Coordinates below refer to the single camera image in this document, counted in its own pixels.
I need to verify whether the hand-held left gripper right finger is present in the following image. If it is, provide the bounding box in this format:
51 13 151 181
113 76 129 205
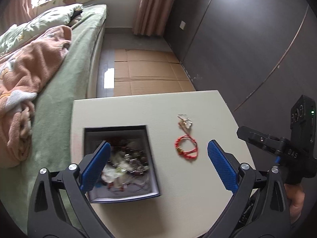
205 139 291 238

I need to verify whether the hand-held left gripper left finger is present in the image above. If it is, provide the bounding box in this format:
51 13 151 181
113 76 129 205
27 140 112 238

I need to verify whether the pile of jewelry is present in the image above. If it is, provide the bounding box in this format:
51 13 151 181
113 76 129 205
95 136 153 194

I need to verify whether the red cord bracelet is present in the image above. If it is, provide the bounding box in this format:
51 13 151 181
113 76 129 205
175 134 199 160

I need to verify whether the black square box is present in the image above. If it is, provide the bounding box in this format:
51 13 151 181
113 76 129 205
83 125 161 204

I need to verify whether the silver charm pendant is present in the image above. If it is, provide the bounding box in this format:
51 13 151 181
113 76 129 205
177 114 194 132

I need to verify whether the person's right hand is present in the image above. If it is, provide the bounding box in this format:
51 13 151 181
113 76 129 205
285 183 306 225

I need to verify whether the bed with green sheet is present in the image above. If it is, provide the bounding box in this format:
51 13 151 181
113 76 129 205
0 4 108 228

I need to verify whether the dark grey wardrobe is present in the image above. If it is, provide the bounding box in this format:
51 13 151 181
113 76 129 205
163 0 317 154

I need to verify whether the flat cardboard sheet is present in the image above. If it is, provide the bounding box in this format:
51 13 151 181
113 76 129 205
113 49 196 97

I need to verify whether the pink fleece blanket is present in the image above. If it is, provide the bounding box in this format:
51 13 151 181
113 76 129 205
0 25 73 168

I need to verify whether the green patterned pillow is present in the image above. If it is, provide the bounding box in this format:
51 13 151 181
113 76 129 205
0 4 84 55

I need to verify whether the pink curtain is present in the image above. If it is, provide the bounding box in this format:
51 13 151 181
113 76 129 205
10 0 34 26
132 0 175 37

